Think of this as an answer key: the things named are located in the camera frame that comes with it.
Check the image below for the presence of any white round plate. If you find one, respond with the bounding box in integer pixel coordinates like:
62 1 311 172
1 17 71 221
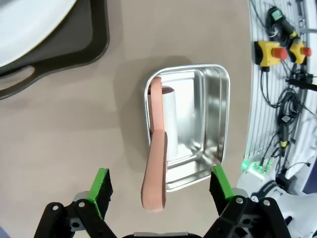
0 0 76 67

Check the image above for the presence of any black clamp bar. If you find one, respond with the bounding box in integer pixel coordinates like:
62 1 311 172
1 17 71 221
287 76 317 92

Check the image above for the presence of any black yellow-ringed cable connector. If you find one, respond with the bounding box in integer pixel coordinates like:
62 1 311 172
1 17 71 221
279 122 291 151
282 21 299 38

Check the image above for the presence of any black serving tray with handle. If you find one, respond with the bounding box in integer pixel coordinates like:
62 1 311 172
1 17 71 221
0 0 110 101

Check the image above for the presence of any black cable bundle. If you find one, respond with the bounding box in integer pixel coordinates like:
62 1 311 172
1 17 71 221
267 85 314 122

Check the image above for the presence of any black plug with green label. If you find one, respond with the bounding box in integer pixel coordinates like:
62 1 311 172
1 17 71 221
266 6 288 25

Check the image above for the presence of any rectangular stainless steel tray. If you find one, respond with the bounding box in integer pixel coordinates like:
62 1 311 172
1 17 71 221
143 63 231 193

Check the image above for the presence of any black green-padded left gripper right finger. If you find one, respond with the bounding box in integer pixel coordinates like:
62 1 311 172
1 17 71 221
202 165 292 238

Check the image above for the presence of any yellow emergency stop box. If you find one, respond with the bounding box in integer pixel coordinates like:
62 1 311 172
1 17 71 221
289 41 312 65
254 41 289 67

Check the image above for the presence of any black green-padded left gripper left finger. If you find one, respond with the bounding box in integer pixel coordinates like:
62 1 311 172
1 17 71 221
33 168 117 238

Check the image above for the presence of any pink-handled white lint roller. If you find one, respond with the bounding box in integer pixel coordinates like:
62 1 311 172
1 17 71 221
140 76 179 214

